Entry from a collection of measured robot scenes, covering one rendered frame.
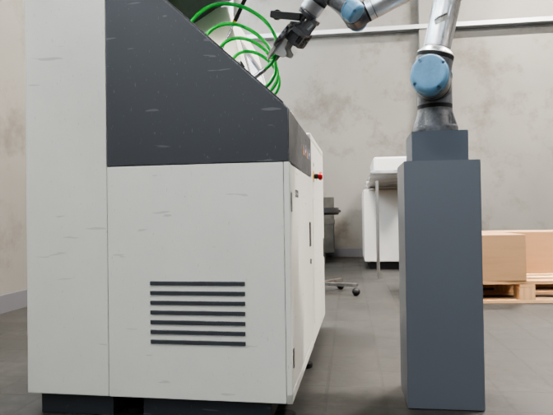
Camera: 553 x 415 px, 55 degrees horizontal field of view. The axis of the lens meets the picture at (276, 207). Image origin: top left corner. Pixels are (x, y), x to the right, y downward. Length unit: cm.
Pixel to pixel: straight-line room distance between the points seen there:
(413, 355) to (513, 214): 644
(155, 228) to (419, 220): 84
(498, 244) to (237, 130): 266
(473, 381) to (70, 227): 137
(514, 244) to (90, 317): 296
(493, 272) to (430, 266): 219
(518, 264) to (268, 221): 267
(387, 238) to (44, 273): 464
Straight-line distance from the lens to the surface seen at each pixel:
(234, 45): 244
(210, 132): 165
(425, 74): 175
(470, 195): 180
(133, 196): 171
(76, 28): 190
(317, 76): 811
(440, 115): 187
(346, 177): 785
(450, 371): 186
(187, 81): 170
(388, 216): 603
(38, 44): 195
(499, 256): 396
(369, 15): 203
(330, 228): 676
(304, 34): 197
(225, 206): 161
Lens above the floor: 63
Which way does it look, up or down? 1 degrees up
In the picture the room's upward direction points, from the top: 1 degrees counter-clockwise
